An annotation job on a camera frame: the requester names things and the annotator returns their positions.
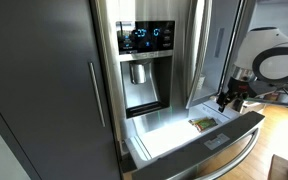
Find stainless fridge drawer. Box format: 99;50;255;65
118;99;266;180

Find black blue-lit display panel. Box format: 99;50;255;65
115;20;176;56

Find water dispenser recess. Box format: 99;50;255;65
119;54;174;120

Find silver dispenser spout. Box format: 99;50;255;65
129;60;152;85

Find slim steel cabinet handle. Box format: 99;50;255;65
88;61;107;128

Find grey drawer label sticker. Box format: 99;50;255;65
203;132;231;151

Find clear door bin rail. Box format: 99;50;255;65
244;96;288;108

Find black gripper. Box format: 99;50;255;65
216;75;252;113

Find steel fridge door handle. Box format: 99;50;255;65
183;0;214;110

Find curved steel drawer handle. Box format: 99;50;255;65
193;126;262;180

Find brown wooden box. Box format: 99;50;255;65
267;153;288;180

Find stainless fridge door with dispenser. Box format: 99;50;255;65
92;0;194;154

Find red green snack packet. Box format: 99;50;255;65
188;116;219;133

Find grey cabinet door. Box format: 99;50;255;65
0;0;122;180

